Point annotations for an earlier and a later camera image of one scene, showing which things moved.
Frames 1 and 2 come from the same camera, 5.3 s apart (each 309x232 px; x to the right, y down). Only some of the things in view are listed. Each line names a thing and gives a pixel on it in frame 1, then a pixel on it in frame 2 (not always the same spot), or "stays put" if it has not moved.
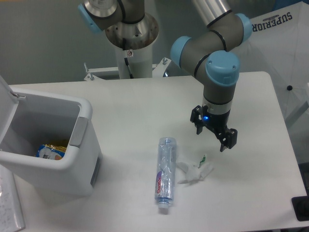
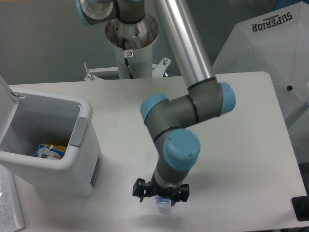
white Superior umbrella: x=279 y=45 stays put
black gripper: x=217 y=123 to x=154 y=190
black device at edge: x=301 y=205 stays put
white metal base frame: x=159 y=71 stays put
